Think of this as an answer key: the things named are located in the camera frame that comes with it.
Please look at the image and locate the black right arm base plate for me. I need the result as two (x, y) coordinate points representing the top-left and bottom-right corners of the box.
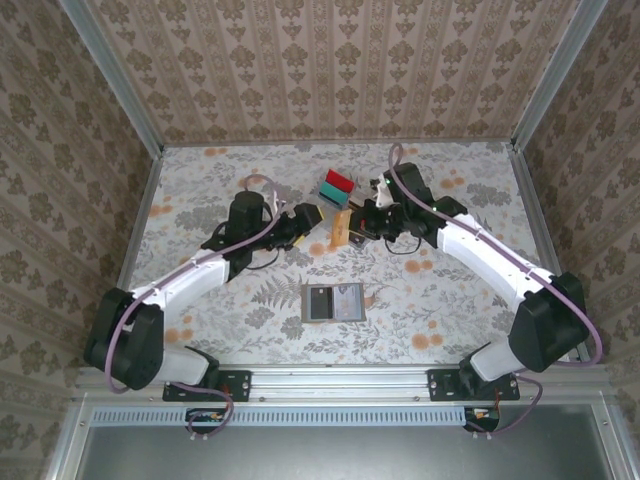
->
(428, 368), (521, 401)

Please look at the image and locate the grey metal panel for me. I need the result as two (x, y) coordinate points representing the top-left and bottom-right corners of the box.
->
(74, 424), (619, 480)

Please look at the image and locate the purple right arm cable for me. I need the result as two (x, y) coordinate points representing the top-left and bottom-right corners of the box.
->
(388, 143), (605, 442)

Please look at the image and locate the red card stack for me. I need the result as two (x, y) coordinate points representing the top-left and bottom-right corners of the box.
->
(324, 169), (356, 196)

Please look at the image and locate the aluminium frame crossbar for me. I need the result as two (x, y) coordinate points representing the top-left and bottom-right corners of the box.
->
(74, 364), (614, 401)

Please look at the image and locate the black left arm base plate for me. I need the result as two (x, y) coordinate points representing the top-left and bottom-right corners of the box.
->
(163, 368), (251, 403)

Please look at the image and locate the gold card stack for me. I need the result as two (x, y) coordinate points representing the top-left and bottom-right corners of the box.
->
(329, 208), (354, 249)

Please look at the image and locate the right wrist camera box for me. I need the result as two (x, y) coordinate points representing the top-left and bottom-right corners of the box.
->
(370, 162), (435, 209)

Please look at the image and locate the aluminium corner post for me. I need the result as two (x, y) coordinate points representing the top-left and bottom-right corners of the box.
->
(56, 0), (166, 154)
(509, 0), (612, 150)

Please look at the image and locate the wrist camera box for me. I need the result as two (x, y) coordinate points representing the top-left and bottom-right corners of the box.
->
(227, 189), (285, 236)
(370, 162), (435, 209)

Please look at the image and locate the teal card stack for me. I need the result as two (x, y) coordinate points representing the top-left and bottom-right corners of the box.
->
(318, 180), (349, 207)

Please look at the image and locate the grey leather card holder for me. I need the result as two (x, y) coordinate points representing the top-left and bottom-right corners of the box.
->
(301, 282), (366, 325)

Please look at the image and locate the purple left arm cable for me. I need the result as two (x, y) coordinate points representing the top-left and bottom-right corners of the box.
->
(107, 174), (284, 442)

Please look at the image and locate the grey slotted cable duct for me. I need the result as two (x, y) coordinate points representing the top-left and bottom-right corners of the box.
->
(92, 405), (501, 427)

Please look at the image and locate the clear acrylic card organizer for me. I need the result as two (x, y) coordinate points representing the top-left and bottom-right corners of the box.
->
(315, 168), (374, 252)

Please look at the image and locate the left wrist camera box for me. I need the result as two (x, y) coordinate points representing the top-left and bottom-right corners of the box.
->
(227, 189), (285, 236)

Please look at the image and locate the black credit card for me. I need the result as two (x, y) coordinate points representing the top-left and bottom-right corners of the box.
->
(308, 287), (335, 321)

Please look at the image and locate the white credit card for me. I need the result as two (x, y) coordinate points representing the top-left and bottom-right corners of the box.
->
(333, 285), (364, 321)

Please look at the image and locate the aluminium side rail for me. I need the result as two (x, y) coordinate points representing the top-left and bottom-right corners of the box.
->
(93, 145), (166, 366)
(507, 142), (595, 364)

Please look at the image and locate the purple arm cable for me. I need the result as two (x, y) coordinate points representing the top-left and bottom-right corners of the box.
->
(388, 143), (605, 442)
(107, 174), (284, 442)

